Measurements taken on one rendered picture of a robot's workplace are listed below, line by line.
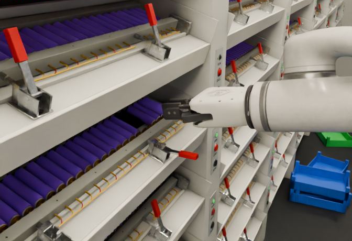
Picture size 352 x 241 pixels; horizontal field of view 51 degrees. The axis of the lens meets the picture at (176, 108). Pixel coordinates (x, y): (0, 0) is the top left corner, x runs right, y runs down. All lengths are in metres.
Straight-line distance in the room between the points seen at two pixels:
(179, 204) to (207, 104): 0.34
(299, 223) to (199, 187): 1.26
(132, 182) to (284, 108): 0.27
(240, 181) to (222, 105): 0.76
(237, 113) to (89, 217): 0.27
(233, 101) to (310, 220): 1.61
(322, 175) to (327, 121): 1.82
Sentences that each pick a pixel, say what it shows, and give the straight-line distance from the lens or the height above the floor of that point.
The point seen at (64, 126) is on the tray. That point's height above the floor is 1.10.
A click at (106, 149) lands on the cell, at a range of 0.65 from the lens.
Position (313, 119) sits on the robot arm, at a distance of 0.58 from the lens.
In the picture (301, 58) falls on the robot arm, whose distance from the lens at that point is 0.58.
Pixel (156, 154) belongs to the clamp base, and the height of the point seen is 0.95.
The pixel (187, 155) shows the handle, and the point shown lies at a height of 0.96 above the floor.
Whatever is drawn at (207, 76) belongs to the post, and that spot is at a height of 1.05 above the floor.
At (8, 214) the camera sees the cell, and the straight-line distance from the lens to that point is 0.53.
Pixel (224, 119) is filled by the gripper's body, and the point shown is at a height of 1.04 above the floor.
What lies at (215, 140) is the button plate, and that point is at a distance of 0.89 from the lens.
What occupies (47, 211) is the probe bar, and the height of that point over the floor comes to 0.97.
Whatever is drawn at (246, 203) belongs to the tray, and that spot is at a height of 0.38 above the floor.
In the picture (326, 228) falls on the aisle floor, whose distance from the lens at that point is 2.14.
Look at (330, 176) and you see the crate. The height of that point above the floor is 0.10.
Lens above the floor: 1.28
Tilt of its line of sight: 22 degrees down
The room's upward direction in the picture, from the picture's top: straight up
